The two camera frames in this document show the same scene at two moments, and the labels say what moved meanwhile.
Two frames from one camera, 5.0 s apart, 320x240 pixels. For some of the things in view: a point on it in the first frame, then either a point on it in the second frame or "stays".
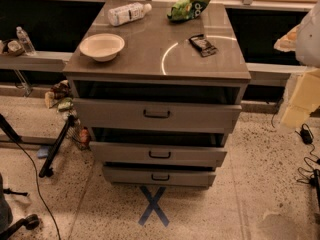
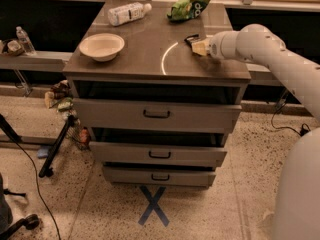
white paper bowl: [102, 47] stays
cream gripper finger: [288, 42] to [200, 48]
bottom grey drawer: [159, 176] stays
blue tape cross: [153, 206] stays
